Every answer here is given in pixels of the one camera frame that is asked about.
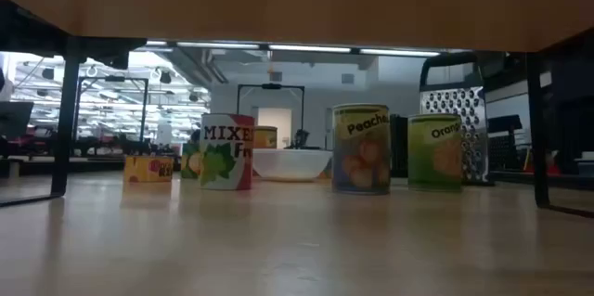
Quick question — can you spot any peaches label tall can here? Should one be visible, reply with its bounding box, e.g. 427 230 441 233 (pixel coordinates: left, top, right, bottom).
330 103 392 196

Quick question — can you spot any black mesh office chair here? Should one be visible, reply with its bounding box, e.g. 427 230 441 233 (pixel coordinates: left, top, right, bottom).
486 114 524 172

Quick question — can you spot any translucent white plastic bowl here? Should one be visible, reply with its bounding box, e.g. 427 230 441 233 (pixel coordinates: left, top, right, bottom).
252 148 334 183

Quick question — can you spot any wooden shelf with black legs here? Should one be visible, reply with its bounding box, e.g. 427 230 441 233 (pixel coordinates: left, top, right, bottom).
0 0 594 219

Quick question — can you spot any black background rig frame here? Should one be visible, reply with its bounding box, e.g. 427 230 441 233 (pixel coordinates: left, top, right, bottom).
236 83 306 148
73 75 149 144

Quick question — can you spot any metal box grater black handle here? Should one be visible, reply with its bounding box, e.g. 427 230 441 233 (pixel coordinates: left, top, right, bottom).
419 51 496 187

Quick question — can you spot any small yellow label can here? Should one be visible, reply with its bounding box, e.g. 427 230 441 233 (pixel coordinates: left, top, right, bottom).
252 125 278 150

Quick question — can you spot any oranges green label can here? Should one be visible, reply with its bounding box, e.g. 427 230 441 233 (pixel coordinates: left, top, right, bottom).
407 112 464 193

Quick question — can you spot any short green label can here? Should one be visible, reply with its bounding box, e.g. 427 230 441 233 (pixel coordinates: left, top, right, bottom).
180 141 203 180

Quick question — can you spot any dark computer monitor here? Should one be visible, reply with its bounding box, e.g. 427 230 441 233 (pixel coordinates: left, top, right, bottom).
0 100 34 140

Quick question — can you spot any mixed fruit white red can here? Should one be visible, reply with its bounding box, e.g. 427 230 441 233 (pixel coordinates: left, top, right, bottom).
199 112 256 191

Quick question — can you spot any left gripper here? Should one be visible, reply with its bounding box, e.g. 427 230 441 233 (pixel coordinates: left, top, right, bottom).
76 34 148 71

